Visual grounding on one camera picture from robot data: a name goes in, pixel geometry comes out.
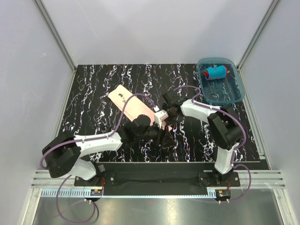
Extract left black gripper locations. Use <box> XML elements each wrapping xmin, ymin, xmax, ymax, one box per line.
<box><xmin>135</xmin><ymin>120</ymin><xmax>176</xmax><ymax>149</ymax></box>

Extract pink towel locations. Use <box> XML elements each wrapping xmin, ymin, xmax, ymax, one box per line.
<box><xmin>108</xmin><ymin>85</ymin><xmax>159</xmax><ymax>125</ymax></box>

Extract red blue patterned towel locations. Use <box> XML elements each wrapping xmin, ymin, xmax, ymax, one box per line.
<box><xmin>204</xmin><ymin>65</ymin><xmax>228</xmax><ymax>81</ymax></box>

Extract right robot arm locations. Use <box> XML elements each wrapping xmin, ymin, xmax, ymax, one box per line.
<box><xmin>163</xmin><ymin>91</ymin><xmax>246</xmax><ymax>186</ymax></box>

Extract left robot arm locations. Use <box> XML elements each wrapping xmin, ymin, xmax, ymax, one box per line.
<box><xmin>42</xmin><ymin>115</ymin><xmax>176</xmax><ymax>186</ymax></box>

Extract blue transparent plastic bin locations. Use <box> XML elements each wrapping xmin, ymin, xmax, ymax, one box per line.
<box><xmin>197</xmin><ymin>58</ymin><xmax>245</xmax><ymax>105</ymax></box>

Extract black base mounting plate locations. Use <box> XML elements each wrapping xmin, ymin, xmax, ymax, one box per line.
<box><xmin>75</xmin><ymin>163</ymin><xmax>236</xmax><ymax>187</ymax></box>

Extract left connector board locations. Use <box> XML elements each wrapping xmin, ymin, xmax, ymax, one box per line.
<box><xmin>90</xmin><ymin>189</ymin><xmax>103</xmax><ymax>196</ymax></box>

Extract connector board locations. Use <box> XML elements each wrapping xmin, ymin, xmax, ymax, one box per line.
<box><xmin>216</xmin><ymin>189</ymin><xmax>231</xmax><ymax>201</ymax></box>
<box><xmin>90</xmin><ymin>189</ymin><xmax>103</xmax><ymax>196</ymax></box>

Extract right connector board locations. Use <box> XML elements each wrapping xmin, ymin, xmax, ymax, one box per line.
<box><xmin>216</xmin><ymin>189</ymin><xmax>231</xmax><ymax>201</ymax></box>

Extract aluminium frame rail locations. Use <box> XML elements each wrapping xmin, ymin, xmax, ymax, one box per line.
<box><xmin>31</xmin><ymin>170</ymin><xmax>285</xmax><ymax>199</ymax></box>

